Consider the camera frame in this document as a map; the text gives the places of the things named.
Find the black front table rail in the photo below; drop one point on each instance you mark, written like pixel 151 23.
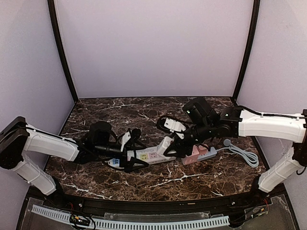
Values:
pixel 229 205

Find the black frame post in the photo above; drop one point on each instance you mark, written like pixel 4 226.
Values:
pixel 248 48
pixel 60 49

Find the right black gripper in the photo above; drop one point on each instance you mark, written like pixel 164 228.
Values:
pixel 182 140

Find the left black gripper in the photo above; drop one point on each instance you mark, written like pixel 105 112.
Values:
pixel 126 155

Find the grey-blue power strip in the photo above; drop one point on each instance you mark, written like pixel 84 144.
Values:
pixel 212 153

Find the white cube socket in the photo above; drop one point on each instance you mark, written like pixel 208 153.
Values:
pixel 164 144

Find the white slotted cable duct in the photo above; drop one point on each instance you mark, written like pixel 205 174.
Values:
pixel 137 222

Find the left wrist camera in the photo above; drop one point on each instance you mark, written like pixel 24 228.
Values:
pixel 131 136

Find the left black frame post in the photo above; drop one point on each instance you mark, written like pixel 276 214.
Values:
pixel 60 49

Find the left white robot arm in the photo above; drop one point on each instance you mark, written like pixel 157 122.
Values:
pixel 100 141

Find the right black frame post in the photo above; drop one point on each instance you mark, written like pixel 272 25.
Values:
pixel 248 48

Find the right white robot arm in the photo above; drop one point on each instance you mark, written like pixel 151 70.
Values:
pixel 240 121

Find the small pink plug adapter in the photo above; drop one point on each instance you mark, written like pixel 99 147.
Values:
pixel 203 149

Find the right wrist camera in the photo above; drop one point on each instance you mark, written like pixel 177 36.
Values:
pixel 168 125

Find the small circuit board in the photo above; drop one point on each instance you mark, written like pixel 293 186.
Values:
pixel 78 220

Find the large pink cube socket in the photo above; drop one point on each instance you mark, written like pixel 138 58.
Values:
pixel 191 158

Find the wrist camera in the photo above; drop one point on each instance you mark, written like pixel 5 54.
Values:
pixel 168 125
pixel 131 136

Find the white multicolour power strip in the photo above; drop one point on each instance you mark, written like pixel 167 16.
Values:
pixel 149 155

